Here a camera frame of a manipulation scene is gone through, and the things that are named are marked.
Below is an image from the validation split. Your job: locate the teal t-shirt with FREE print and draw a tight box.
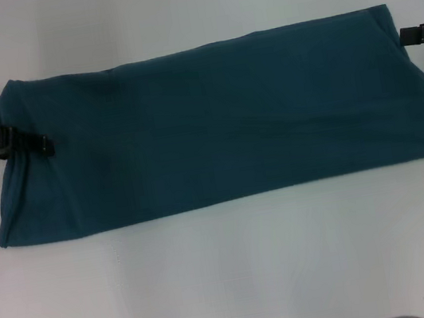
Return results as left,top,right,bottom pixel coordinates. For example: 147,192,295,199
0,0,424,252

